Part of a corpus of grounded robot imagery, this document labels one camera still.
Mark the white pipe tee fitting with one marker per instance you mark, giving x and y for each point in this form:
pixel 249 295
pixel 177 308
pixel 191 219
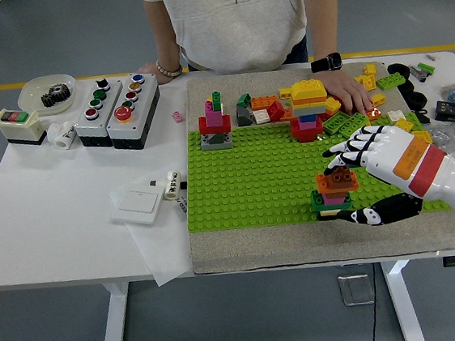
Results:
pixel 61 137

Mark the lime green long brick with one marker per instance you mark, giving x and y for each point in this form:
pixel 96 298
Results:
pixel 333 124
pixel 353 124

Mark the grey base toy brick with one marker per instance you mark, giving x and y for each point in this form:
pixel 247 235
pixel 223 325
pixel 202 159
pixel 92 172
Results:
pixel 206 145

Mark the emergency stop control box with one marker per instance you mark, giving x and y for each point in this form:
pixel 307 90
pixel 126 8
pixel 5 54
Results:
pixel 134 131

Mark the white thin toy brick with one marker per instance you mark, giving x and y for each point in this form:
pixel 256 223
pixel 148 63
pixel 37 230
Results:
pixel 329 211

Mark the magenta toy brick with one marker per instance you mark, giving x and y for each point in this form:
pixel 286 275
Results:
pixel 308 126

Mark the black wristwatch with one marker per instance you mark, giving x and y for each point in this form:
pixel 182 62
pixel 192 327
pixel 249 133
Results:
pixel 332 61

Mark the white table leg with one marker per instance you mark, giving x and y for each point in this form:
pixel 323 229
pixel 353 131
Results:
pixel 405 310
pixel 114 333

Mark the grey-brown mat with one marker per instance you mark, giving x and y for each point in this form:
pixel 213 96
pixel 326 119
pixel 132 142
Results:
pixel 260 248

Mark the beige switch box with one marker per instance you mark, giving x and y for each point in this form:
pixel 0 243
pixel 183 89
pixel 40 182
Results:
pixel 19 129

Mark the black metal gear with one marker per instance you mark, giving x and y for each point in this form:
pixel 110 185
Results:
pixel 55 97

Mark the white plastic bowl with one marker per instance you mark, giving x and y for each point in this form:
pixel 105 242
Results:
pixel 30 93

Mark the brown toy brick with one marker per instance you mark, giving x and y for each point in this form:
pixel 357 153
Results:
pixel 340 177

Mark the person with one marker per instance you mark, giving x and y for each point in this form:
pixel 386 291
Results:
pixel 236 23

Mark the white paper sheet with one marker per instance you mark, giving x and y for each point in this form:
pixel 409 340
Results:
pixel 163 254

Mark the white wall switch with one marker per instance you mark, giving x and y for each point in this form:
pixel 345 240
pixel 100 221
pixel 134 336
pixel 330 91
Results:
pixel 137 202

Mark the green wide toy brick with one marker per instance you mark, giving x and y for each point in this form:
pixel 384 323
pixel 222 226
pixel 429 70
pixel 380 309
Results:
pixel 317 203

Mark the person's right forearm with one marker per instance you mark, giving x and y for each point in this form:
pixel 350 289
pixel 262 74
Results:
pixel 164 34

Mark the dark green sloped brick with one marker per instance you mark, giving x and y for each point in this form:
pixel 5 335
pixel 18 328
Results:
pixel 244 100

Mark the black digital meter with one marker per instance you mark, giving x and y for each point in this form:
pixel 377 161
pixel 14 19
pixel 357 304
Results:
pixel 453 111

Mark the grey sloped brick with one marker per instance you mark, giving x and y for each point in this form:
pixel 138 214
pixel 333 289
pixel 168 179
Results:
pixel 242 118

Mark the green studded baseplate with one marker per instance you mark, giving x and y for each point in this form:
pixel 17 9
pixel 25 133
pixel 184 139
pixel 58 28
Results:
pixel 253 184

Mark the small pink toy brick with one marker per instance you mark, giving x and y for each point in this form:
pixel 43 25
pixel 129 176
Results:
pixel 177 117

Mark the black toy brick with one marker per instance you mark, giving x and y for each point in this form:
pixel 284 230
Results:
pixel 328 216

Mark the metal floor plate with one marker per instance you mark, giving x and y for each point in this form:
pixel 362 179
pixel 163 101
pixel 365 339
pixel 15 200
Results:
pixel 356 289

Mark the yellow domed toy brick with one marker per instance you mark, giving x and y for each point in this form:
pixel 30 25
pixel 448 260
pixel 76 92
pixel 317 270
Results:
pixel 308 88

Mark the person's left hand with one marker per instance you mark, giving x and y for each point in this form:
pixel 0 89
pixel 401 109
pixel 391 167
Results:
pixel 345 87

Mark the black rubber tire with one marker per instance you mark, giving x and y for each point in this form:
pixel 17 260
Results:
pixel 392 68
pixel 408 87
pixel 417 100

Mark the lime green toy brick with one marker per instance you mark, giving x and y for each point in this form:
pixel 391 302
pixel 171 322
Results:
pixel 391 81

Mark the black flat part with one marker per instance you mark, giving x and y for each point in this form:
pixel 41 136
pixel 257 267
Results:
pixel 421 116

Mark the small lime green brick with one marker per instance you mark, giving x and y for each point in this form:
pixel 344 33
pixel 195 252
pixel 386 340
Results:
pixel 426 67

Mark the small metal screw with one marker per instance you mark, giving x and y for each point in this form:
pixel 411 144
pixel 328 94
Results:
pixel 429 56

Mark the three-button control box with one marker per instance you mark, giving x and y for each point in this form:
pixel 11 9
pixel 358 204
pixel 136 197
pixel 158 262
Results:
pixel 93 129

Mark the grey long toy brick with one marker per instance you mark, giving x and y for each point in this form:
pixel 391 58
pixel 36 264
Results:
pixel 308 110

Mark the tall pink toy brick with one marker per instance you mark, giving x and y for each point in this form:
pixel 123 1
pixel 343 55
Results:
pixel 211 117

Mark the small green toy brick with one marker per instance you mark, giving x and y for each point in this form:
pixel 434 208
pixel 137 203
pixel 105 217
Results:
pixel 217 101

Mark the person's right hand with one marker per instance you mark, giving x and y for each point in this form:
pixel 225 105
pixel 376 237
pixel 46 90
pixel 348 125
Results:
pixel 149 68

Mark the yellow flat square brick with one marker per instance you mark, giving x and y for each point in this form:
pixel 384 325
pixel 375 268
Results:
pixel 424 135

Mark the red large toy brick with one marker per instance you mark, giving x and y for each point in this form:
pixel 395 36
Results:
pixel 309 135

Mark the orange long toy brick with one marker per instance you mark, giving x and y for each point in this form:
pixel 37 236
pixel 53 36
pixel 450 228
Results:
pixel 321 185
pixel 263 102

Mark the red wide toy brick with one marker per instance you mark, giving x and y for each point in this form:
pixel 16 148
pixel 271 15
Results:
pixel 204 127

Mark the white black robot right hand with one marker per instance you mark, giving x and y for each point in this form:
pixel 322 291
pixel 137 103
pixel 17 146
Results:
pixel 405 160

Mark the orange curved toy brick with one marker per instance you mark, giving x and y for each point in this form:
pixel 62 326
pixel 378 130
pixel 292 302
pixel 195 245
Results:
pixel 310 102

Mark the labelled white pipe fitting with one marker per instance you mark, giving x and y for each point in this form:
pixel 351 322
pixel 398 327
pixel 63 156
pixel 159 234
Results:
pixel 172 186

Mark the white printed tile brick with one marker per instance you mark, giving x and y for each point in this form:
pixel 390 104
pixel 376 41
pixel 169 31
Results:
pixel 261 116

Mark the person's left forearm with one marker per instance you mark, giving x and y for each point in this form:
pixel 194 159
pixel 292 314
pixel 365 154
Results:
pixel 323 26

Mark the blue toy brick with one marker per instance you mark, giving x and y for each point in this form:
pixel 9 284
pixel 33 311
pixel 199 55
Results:
pixel 308 119

